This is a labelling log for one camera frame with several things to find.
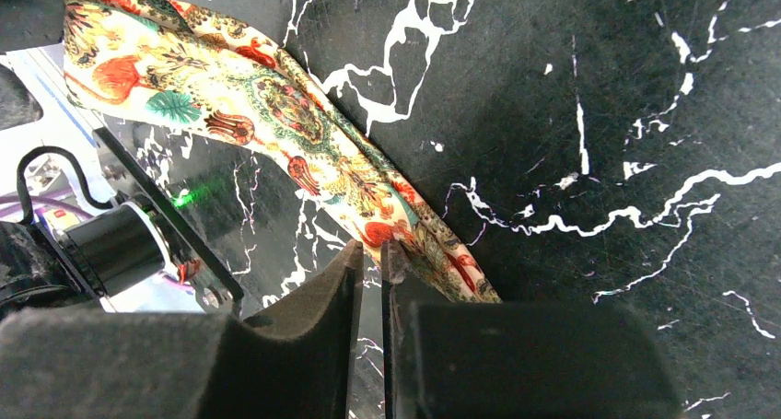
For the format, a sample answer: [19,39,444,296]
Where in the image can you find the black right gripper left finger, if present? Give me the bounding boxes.
[1,240,364,418]

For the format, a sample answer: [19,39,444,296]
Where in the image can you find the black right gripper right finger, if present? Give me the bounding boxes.
[380,241,683,418]

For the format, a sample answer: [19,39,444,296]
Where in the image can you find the cream flamingo paisley tie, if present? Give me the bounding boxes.
[64,0,499,303]

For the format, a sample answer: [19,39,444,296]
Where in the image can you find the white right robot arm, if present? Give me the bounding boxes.
[1,177,682,418]

